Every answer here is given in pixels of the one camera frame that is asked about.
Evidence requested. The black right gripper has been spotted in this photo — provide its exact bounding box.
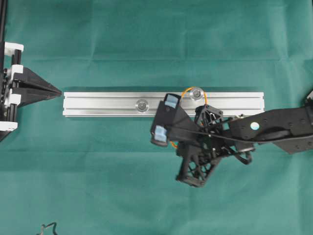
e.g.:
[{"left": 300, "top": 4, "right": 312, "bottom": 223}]
[{"left": 171, "top": 105, "right": 255, "bottom": 188}]

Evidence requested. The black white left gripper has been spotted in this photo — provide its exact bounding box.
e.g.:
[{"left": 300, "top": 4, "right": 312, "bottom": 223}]
[{"left": 0, "top": 41, "right": 62, "bottom": 141}]

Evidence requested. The orange rubber ring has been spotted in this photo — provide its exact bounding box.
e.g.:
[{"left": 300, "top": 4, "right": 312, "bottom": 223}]
[{"left": 170, "top": 85, "right": 209, "bottom": 149}]

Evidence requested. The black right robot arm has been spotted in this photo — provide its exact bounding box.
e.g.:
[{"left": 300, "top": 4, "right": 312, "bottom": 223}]
[{"left": 172, "top": 94, "right": 313, "bottom": 188}]

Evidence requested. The green table cloth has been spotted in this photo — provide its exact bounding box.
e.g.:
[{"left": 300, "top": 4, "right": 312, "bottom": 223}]
[{"left": 0, "top": 0, "right": 313, "bottom": 235}]

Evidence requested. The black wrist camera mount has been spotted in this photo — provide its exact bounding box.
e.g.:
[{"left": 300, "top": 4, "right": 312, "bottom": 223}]
[{"left": 150, "top": 93, "right": 200, "bottom": 147}]

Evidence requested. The aluminium extrusion rail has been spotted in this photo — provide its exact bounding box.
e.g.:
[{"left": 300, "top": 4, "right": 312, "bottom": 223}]
[{"left": 63, "top": 92, "right": 265, "bottom": 117}]

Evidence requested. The black table frame rail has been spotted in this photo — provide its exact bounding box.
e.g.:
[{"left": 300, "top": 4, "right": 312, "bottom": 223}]
[{"left": 0, "top": 0, "right": 8, "bottom": 74}]

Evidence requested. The black cable on cloth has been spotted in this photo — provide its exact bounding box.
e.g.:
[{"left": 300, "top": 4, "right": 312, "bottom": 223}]
[{"left": 39, "top": 222, "right": 58, "bottom": 235}]

